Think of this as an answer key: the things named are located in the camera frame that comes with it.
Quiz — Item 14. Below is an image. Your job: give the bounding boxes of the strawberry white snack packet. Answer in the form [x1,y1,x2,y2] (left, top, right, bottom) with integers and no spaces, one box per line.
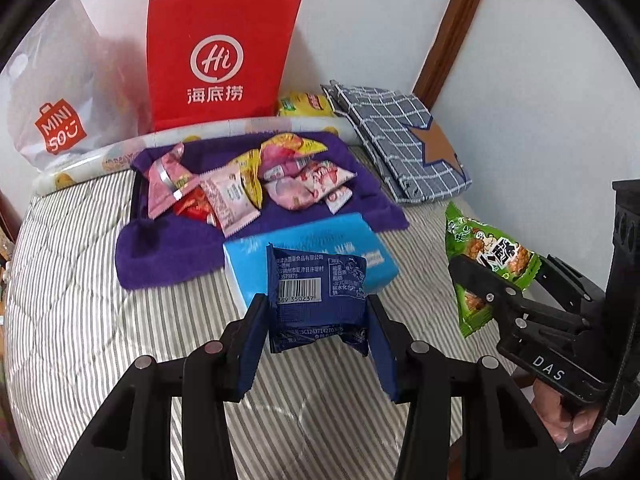
[296,160,356,202]

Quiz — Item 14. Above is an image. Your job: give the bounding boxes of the dark blue snack packet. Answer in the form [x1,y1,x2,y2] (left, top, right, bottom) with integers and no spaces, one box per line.
[266,245,369,356]

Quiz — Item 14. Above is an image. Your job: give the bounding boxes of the white Miniso plastic bag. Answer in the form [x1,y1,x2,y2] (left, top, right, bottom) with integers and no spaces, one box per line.
[1,0,151,171]

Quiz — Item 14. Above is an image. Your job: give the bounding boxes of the brown wooden door frame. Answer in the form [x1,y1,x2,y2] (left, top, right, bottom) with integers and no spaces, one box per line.
[413,0,482,108]

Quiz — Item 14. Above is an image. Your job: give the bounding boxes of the small pink candy packet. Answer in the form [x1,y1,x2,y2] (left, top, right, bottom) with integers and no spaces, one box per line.
[264,177,316,211]

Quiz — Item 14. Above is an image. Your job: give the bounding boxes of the pink yellow chip bag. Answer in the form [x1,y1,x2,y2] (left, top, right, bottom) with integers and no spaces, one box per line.
[258,132,328,182]

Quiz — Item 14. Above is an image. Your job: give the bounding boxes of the purple towel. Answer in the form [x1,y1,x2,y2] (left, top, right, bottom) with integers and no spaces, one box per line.
[115,131,409,290]

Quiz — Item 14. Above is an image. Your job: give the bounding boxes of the grey checked folded cloth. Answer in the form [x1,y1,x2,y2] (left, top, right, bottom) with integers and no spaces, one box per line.
[322,80,472,204]

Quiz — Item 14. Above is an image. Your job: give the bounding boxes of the red snack packet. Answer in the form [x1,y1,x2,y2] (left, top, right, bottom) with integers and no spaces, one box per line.
[172,186,217,226]

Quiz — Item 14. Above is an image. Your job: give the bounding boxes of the yellow pyramid snack packet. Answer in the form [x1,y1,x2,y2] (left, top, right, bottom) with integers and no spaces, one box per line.
[231,148,264,210]

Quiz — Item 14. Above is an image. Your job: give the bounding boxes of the light pink pastry packet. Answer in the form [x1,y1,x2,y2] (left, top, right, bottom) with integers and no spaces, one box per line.
[324,185,352,214]

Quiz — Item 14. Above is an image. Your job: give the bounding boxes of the pale pink nougat packet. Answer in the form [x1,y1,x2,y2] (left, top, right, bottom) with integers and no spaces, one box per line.
[200,162,260,237]

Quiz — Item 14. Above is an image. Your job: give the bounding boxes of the pink silver-striped snack packet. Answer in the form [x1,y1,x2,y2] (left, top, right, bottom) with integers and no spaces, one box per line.
[148,143,200,220]

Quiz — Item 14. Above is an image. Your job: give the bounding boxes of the red Haidilao paper bag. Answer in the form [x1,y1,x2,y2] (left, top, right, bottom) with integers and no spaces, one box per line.
[146,0,302,130]

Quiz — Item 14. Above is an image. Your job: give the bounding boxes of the green snack bag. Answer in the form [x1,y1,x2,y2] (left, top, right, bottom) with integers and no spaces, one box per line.
[445,203,541,337]

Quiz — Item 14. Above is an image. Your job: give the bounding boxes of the blue tissue pack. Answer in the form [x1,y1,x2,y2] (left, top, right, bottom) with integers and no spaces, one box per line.
[224,214,399,314]

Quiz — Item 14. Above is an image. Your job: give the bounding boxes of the yellow snack bag behind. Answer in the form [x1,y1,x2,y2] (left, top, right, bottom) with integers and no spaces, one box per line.
[278,92,334,117]

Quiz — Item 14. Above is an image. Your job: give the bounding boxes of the rolled patterned mat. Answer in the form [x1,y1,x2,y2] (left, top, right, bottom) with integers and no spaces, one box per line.
[34,116,361,197]

